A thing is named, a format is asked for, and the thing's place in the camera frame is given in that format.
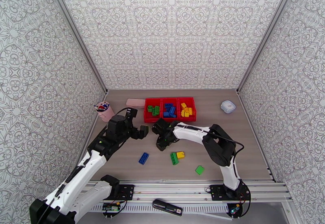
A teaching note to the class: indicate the pink metal pen cup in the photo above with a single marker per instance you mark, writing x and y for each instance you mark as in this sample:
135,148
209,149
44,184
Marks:
106,115

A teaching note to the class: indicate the left aluminium corner post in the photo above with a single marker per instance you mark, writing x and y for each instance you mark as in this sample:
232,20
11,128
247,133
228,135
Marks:
76,35

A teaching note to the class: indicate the red plastic bin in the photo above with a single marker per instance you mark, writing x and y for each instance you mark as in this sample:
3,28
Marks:
152,119
171,119
194,109

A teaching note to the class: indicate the left green circuit board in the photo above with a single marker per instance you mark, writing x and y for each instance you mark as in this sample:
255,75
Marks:
111,207

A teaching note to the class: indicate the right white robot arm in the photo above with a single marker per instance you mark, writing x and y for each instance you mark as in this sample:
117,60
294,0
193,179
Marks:
193,132

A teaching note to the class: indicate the right green circuit board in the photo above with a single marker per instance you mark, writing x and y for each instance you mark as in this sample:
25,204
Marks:
234,209

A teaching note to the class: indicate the marker pens bundle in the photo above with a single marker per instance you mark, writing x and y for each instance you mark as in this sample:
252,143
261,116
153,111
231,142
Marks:
102,107

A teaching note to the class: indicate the aluminium corner post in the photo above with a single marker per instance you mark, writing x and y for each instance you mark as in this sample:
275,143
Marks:
76,35
266,35

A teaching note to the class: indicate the large blue lego brick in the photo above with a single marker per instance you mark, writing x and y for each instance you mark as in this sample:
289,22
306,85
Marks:
144,158

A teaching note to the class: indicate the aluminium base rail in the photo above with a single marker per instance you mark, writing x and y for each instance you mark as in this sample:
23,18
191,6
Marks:
172,189

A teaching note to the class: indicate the pink pencil case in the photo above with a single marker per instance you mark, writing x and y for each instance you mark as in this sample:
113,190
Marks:
135,103

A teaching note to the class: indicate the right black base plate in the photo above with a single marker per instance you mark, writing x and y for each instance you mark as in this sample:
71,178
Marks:
218,192

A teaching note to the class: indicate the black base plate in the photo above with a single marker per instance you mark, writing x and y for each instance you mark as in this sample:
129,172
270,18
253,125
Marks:
218,192
125,191

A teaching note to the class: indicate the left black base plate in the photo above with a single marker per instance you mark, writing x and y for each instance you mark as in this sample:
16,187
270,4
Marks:
125,191

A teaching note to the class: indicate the black handheld device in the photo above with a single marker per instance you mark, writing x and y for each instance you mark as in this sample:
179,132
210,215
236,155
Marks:
167,207

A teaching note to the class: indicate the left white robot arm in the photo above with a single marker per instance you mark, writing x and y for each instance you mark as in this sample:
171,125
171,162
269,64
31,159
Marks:
76,180

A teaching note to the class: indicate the green circuit board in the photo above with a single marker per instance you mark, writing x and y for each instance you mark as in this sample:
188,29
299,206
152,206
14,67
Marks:
111,207
234,209

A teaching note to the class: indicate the small white blue container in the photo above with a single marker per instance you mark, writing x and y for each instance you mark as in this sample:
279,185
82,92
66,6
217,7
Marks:
228,106

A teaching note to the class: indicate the right aluminium corner post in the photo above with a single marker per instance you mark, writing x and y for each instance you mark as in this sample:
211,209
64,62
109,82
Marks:
266,35

